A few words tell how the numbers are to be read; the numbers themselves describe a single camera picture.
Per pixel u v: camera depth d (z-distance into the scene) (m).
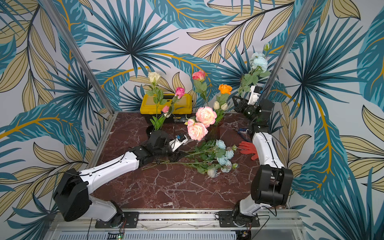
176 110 0.81
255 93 0.68
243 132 1.09
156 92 0.86
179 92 0.71
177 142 0.67
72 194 0.41
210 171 0.86
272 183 0.45
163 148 0.66
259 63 0.65
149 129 0.87
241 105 0.68
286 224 0.73
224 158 0.87
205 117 0.56
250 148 1.00
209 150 0.88
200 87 0.83
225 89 0.82
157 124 0.85
